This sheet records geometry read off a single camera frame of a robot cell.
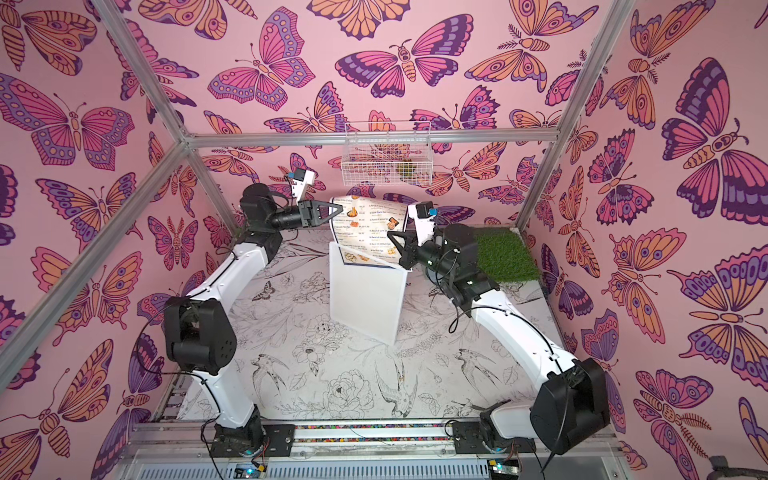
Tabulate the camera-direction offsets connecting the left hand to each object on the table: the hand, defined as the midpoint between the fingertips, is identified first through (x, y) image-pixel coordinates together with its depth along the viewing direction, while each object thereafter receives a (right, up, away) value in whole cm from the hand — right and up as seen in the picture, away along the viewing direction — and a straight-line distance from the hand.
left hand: (345, 212), depth 75 cm
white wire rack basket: (+10, +22, +20) cm, 31 cm away
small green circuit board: (-22, -63, -3) cm, 67 cm away
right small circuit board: (+38, -61, -4) cm, 72 cm away
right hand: (+12, -5, -3) cm, 13 cm away
